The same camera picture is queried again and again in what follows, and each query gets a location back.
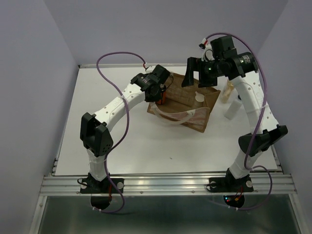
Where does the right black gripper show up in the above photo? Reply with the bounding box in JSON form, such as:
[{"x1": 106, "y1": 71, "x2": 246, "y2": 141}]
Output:
[{"x1": 180, "y1": 57, "x2": 223, "y2": 88}]

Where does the clear pump bottle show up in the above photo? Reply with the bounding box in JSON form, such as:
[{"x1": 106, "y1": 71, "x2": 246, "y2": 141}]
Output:
[{"x1": 193, "y1": 92, "x2": 205, "y2": 109}]

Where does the amber liquid clear bottle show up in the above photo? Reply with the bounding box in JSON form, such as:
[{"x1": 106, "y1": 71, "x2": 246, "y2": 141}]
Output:
[{"x1": 221, "y1": 80, "x2": 234, "y2": 103}]

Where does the brown burlap canvas bag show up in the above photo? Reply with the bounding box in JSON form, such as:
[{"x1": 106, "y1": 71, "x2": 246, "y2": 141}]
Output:
[{"x1": 147, "y1": 72, "x2": 220, "y2": 133}]

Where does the white bottle black cap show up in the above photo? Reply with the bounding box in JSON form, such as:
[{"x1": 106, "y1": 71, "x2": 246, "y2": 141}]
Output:
[{"x1": 224, "y1": 96, "x2": 242, "y2": 120}]

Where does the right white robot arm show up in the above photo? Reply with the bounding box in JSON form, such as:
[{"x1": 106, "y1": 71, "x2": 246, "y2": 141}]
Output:
[{"x1": 181, "y1": 33, "x2": 288, "y2": 190}]

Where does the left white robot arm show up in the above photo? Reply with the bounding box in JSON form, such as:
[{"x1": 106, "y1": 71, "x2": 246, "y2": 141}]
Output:
[{"x1": 80, "y1": 65, "x2": 170, "y2": 192}]

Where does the orange bottle dark cap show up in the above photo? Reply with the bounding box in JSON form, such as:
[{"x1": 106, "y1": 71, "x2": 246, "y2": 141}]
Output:
[{"x1": 156, "y1": 84, "x2": 167, "y2": 105}]

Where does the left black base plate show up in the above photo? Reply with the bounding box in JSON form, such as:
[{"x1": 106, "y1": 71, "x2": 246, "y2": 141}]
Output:
[{"x1": 77, "y1": 177, "x2": 118, "y2": 194}]

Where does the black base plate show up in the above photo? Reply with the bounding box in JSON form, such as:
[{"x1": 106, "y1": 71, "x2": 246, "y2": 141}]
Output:
[
  {"x1": 206, "y1": 176, "x2": 254, "y2": 194},
  {"x1": 77, "y1": 177, "x2": 118, "y2": 194}
]

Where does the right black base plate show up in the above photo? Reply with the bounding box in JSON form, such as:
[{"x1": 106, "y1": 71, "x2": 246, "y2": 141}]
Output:
[{"x1": 206, "y1": 176, "x2": 254, "y2": 194}]

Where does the aluminium frame rail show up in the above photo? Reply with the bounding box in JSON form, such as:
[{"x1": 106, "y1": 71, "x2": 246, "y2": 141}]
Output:
[{"x1": 30, "y1": 68, "x2": 305, "y2": 234}]

